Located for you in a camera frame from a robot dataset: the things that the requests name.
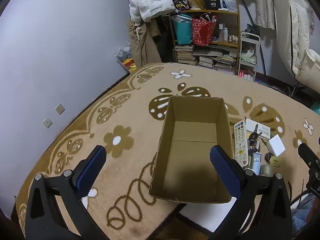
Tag bunch of keys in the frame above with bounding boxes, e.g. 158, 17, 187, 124
247, 129, 263, 155

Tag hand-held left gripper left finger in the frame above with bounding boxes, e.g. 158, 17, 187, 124
25, 145, 110, 240

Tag wooden shelf unit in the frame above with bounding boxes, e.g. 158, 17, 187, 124
169, 0, 241, 75

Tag white charger cube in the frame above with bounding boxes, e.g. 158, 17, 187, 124
265, 134, 286, 157

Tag cream hanging cloth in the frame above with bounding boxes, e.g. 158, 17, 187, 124
235, 0, 278, 29

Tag teal storage box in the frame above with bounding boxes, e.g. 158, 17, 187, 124
172, 15, 193, 45

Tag dark hanging clothes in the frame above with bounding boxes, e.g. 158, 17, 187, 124
150, 15, 175, 63

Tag beige patterned blanket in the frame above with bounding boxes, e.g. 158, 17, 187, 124
11, 62, 320, 238

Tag stack of books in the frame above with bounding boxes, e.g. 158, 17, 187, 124
174, 45, 237, 74

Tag beige coat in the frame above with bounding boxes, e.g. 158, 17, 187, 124
126, 19, 163, 69

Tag pale green packets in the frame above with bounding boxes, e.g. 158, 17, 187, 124
240, 55, 257, 65

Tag black box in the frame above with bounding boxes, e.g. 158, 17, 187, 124
204, 0, 222, 10

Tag white trolley cart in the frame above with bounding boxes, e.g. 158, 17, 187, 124
236, 32, 260, 82

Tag white rectangular case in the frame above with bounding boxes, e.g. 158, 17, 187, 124
245, 118, 272, 140

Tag row of cosmetic bottles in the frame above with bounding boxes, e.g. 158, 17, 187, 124
219, 24, 239, 43

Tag white remote control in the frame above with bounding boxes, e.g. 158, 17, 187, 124
234, 121, 249, 168

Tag red patterned bag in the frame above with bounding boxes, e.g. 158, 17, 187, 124
192, 14, 217, 46

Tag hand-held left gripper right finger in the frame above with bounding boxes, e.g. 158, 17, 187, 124
207, 145, 293, 240

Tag clear tape roll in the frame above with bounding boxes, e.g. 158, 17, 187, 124
260, 164, 274, 177

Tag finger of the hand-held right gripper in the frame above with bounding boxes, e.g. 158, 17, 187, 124
298, 142, 320, 167

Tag cardboard box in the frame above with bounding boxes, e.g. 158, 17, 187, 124
149, 95, 235, 204

